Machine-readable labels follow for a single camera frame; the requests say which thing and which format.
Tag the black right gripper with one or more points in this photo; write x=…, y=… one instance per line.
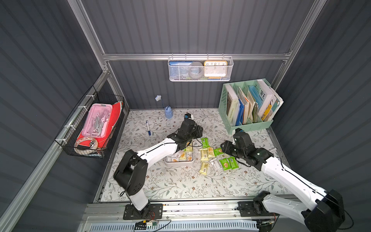
x=229, y=147

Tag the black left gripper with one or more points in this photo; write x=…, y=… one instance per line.
x=190, y=127

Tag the green cookie packet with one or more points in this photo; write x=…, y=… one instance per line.
x=225, y=164
x=233, y=163

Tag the silver cookie packet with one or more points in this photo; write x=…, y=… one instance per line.
x=216, y=164

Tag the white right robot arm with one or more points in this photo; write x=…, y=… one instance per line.
x=318, y=209

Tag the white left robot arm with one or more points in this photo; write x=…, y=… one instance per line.
x=132, y=170

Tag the white storage box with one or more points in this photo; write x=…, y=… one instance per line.
x=189, y=162

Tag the blue box in basket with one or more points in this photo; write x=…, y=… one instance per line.
x=179, y=70

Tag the pale yellow cookie packet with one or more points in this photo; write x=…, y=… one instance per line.
x=183, y=156

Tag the blue spray bottle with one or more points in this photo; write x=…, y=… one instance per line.
x=167, y=109

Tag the blue folder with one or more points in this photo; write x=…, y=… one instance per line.
x=239, y=120

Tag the white cookie packet front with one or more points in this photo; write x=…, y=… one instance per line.
x=174, y=158

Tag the blue white marker pen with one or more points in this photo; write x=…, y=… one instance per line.
x=148, y=128

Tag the mint green file organizer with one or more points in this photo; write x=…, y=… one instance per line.
x=257, y=123

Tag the yellow illustrated book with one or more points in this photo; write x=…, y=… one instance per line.
x=266, y=112

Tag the beige paper stack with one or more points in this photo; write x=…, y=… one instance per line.
x=249, y=104

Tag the pale green workspace book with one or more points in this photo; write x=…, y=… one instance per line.
x=232, y=104

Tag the white illustrated book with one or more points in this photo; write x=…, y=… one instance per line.
x=267, y=94

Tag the grey tape roll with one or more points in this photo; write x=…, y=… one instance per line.
x=196, y=70

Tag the yellow white clock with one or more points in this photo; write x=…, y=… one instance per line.
x=217, y=69

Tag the red cloth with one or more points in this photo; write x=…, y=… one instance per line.
x=116, y=113

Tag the pink plastic tool case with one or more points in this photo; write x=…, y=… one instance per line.
x=97, y=120

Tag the clear tape dispenser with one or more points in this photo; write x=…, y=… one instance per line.
x=86, y=143

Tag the white wire wall basket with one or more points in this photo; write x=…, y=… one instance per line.
x=202, y=59

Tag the black wire wall basket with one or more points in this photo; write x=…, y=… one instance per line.
x=72, y=129

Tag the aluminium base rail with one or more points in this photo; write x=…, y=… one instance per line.
x=203, y=210

